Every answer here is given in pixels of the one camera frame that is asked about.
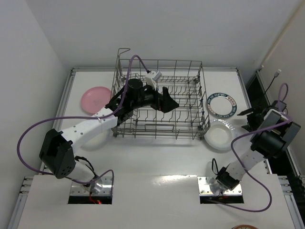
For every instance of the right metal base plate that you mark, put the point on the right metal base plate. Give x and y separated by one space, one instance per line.
209 187

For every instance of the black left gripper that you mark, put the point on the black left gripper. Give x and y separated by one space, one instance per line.
158 101

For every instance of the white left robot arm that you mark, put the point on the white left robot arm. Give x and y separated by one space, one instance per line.
59 148

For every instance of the white plate under left arm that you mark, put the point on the white plate under left arm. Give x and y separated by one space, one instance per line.
97 142

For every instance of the silver foil plate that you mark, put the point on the silver foil plate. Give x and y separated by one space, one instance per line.
230 125

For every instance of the metal wire dish rack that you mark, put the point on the metal wire dish rack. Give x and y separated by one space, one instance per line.
186 85

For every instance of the white deep plate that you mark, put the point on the white deep plate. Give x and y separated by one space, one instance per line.
219 137

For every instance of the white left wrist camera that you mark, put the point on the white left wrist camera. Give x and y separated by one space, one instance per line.
152 78

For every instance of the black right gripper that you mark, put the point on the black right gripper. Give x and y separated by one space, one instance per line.
252 117

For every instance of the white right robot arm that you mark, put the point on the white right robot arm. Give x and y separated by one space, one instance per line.
273 133

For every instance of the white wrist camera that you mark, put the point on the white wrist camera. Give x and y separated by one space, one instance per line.
274 117
152 78

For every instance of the metal base plate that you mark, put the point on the metal base plate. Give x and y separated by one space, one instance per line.
209 187
101 188

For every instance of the white plate with green rim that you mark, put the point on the white plate with green rim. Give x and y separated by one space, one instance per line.
221 105

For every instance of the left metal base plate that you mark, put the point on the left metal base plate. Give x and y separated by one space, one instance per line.
101 188

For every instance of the pink plate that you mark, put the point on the pink plate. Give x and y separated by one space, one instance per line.
94 99

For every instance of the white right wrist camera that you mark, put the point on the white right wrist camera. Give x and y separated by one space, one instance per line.
274 117

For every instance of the brown rimmed bowl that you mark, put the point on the brown rimmed bowl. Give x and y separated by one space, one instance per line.
244 226

